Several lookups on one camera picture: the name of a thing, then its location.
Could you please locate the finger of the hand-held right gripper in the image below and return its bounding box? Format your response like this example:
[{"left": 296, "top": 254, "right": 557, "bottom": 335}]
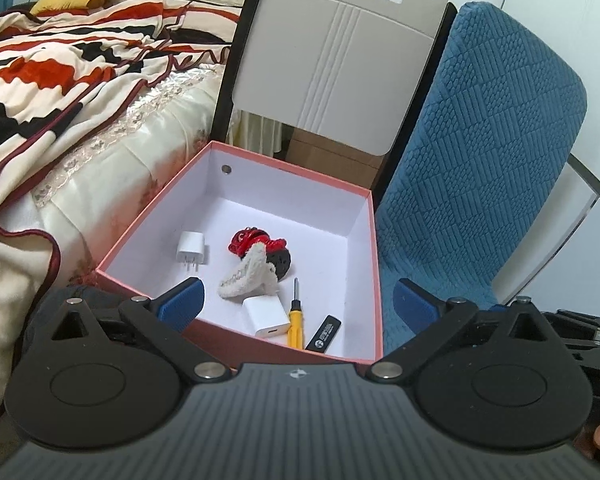
[{"left": 541, "top": 310, "right": 600, "bottom": 356}]

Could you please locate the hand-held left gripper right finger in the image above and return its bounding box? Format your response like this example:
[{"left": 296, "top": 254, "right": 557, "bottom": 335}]
[{"left": 371, "top": 277, "right": 548, "bottom": 381}]

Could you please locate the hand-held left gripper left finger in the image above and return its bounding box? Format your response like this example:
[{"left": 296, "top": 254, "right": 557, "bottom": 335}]
[{"left": 50, "top": 276, "right": 233, "bottom": 381}]

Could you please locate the white fluffy hair clip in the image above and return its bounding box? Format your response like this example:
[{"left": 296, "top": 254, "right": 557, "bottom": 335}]
[{"left": 216, "top": 245, "right": 279, "bottom": 302}]

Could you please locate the white charger block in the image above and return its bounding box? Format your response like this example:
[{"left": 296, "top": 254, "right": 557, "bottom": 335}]
[{"left": 242, "top": 295, "right": 291, "bottom": 338}]

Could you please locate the black lighter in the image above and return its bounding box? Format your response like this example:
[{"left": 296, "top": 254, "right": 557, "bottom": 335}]
[{"left": 305, "top": 315, "right": 342, "bottom": 352}]

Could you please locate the yellow screwdriver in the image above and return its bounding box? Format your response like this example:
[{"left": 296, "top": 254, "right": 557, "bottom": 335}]
[{"left": 286, "top": 277, "right": 305, "bottom": 348}]

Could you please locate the pink cardboard box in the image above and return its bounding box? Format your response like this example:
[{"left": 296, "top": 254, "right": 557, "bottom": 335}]
[{"left": 96, "top": 141, "right": 385, "bottom": 365}]

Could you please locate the small white pronged charger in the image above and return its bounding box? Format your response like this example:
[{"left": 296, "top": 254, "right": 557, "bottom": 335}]
[{"left": 176, "top": 231, "right": 210, "bottom": 272}]

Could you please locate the red and black toy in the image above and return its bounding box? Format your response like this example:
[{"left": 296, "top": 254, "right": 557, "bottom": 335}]
[{"left": 228, "top": 228, "right": 288, "bottom": 261}]

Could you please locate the cream lace bed sheet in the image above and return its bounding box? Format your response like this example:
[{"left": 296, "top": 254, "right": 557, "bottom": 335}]
[{"left": 0, "top": 67, "right": 231, "bottom": 291}]

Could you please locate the blue textured chair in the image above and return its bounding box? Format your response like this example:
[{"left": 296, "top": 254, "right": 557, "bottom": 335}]
[{"left": 375, "top": 2, "right": 588, "bottom": 356}]

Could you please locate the brown cardboard carton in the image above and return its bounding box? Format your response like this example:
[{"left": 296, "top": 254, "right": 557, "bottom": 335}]
[{"left": 285, "top": 127, "right": 386, "bottom": 188}]

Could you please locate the beige plastic chair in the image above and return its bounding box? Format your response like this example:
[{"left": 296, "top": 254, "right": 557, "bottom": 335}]
[{"left": 212, "top": 0, "right": 456, "bottom": 196}]

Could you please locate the grey metal chair frame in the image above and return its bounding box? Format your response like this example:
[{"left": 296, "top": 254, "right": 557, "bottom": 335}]
[{"left": 495, "top": 152, "right": 600, "bottom": 311}]

